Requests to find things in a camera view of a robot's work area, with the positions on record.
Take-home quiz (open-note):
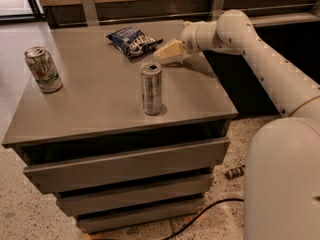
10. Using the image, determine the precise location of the top grey drawer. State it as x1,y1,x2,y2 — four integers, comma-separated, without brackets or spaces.
24,137,230,194

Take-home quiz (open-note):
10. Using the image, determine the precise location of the blue chip bag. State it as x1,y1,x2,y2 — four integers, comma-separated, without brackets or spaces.
107,27,163,58

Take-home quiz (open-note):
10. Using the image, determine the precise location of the left metal bracket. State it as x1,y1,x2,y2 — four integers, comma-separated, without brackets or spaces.
80,0,99,26

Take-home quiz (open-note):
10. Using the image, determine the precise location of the bottom grey drawer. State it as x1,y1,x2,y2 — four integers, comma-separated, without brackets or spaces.
77,195,204,234

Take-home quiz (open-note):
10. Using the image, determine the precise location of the grey drawer cabinet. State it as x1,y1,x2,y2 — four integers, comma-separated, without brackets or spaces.
1,26,237,221

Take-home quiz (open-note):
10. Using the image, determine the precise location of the black floor cable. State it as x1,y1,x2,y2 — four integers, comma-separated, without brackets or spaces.
159,197,245,240

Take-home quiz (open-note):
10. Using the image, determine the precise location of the grey drawer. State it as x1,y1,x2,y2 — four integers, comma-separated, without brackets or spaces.
24,137,230,194
57,174,213,217
77,195,204,234

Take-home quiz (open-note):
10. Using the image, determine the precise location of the wooden wall shelf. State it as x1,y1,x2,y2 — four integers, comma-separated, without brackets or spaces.
39,0,319,28

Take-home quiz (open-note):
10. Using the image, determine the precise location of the white green soda can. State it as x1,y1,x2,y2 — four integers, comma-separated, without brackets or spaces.
24,46,63,93

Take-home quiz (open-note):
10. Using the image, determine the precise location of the middle grey drawer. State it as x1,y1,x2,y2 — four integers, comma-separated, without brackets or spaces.
57,174,213,217

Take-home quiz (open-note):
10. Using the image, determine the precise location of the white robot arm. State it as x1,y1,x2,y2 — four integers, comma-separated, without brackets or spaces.
154,10,320,240

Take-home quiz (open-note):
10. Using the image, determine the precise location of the silver redbull can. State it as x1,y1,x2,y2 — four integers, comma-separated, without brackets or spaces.
140,62,162,115

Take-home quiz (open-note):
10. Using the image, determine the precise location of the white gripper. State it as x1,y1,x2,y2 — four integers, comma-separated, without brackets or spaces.
153,21,199,66

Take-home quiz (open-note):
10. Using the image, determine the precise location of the white power strip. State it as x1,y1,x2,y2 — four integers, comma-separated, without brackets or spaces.
225,165,245,180

